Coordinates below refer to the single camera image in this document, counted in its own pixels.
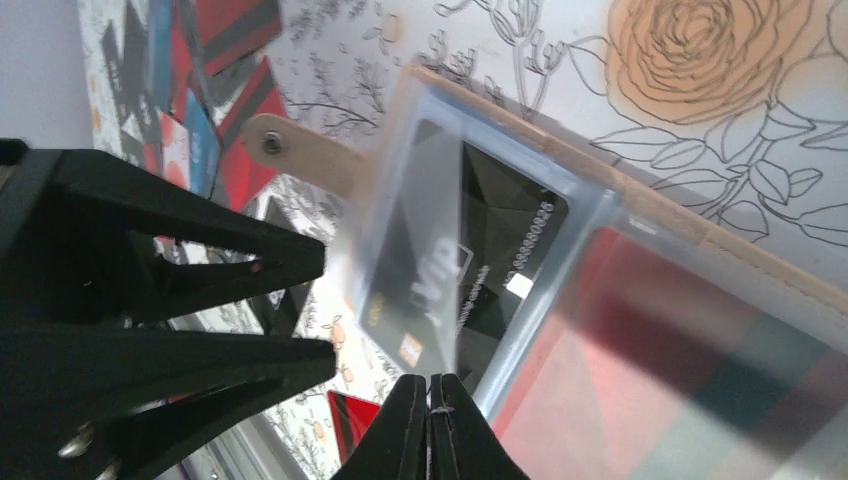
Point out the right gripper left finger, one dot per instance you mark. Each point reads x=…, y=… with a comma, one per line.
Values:
x=394, y=446

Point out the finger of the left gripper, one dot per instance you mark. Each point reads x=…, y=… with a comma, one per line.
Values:
x=89, y=403
x=89, y=238

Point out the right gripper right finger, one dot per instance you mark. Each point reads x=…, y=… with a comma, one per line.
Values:
x=462, y=444

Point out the beige card holder wallet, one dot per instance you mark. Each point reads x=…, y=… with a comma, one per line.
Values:
x=598, y=197

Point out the black card bottom pair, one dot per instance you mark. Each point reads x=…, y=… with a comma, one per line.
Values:
x=465, y=239

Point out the red vip card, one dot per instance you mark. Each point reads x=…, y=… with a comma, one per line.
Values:
x=644, y=370

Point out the blue card pile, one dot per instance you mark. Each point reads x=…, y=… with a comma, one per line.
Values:
x=204, y=146

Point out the black card centre right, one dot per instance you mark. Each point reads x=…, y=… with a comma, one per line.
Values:
x=278, y=311

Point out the red card upper pile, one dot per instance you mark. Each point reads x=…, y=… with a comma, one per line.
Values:
x=229, y=30

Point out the floral table mat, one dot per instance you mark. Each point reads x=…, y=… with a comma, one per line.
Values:
x=774, y=171

